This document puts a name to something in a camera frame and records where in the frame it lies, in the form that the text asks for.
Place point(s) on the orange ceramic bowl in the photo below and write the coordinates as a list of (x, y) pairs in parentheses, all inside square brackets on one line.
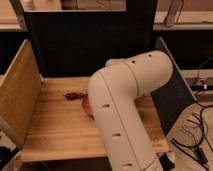
[(86, 106)]

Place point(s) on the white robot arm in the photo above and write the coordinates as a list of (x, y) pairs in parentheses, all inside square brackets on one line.
[(112, 92)]

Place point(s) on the dark red dried chili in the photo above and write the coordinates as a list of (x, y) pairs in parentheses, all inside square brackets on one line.
[(74, 96)]

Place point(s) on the black back panel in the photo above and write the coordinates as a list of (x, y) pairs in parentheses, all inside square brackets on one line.
[(79, 43)]

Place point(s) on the dark right side panel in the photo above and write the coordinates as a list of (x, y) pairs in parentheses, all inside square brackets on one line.
[(174, 100)]

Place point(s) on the wooden left side panel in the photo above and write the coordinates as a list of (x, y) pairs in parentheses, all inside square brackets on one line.
[(19, 90)]

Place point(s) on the power strip on floor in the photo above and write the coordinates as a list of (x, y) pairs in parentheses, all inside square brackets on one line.
[(200, 86)]

